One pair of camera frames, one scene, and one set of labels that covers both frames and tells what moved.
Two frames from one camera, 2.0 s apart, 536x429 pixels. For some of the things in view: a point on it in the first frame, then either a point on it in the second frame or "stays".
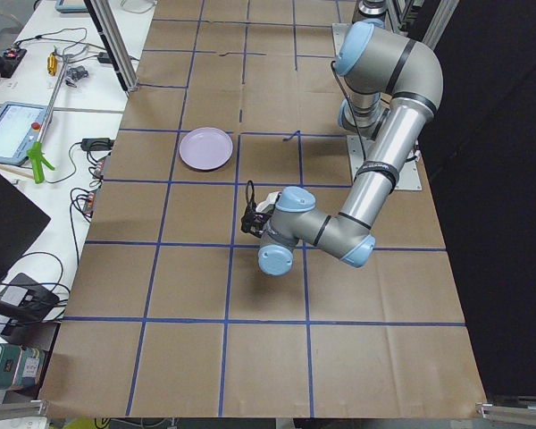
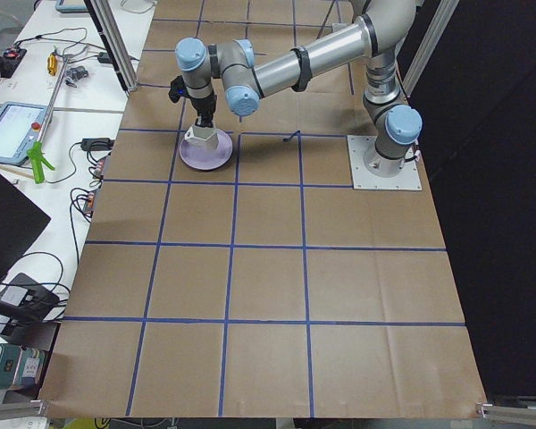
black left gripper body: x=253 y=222 -> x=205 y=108
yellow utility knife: x=52 y=63 stays
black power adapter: x=96 y=144 stays
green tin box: x=11 y=366 stays
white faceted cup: x=268 y=206 -> x=202 y=136
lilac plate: x=205 y=148 stays
